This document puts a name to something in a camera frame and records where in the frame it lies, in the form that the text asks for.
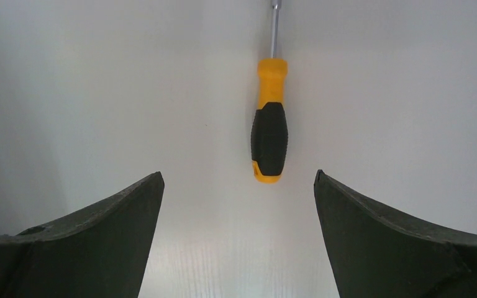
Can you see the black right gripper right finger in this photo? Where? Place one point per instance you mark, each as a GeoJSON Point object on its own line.
{"type": "Point", "coordinates": [378, 251]}

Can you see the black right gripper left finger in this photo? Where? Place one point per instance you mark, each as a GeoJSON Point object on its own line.
{"type": "Point", "coordinates": [98, 251]}

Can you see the yellow black screwdriver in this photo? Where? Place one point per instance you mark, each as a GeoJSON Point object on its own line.
{"type": "Point", "coordinates": [269, 134]}

